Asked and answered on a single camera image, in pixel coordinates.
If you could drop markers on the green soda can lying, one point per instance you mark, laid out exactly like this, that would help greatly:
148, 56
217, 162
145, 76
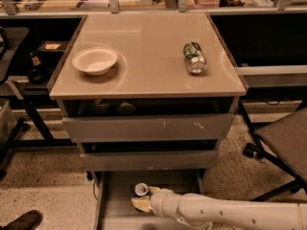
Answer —
196, 62

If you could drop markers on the black round object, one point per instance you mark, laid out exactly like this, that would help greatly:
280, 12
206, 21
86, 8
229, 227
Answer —
39, 76

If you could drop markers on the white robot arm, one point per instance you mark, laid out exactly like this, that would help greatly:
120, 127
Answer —
200, 211

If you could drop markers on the grey open bottom drawer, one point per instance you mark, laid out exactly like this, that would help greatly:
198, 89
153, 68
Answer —
114, 210

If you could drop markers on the dark pepsi can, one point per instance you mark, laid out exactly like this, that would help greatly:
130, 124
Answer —
140, 190

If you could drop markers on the black side table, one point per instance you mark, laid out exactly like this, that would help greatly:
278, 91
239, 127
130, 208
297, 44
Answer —
11, 39

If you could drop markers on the black office chair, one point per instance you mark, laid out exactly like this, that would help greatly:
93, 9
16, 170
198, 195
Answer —
283, 143

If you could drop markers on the grey top drawer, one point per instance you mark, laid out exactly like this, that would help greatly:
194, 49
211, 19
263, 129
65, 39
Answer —
148, 128

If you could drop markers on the white paper bowl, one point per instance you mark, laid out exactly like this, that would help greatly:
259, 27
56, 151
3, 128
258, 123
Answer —
95, 61

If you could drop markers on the dark shoe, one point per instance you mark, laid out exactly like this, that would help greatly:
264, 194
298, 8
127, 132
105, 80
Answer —
28, 221

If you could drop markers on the dark glass bottle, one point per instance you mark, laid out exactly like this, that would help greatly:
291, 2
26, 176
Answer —
35, 60

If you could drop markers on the grey middle drawer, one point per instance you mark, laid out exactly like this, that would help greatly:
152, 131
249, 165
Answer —
149, 161

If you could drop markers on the grey drawer cabinet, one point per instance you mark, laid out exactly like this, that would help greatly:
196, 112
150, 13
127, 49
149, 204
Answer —
150, 76

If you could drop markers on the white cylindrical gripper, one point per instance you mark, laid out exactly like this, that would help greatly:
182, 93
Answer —
160, 200

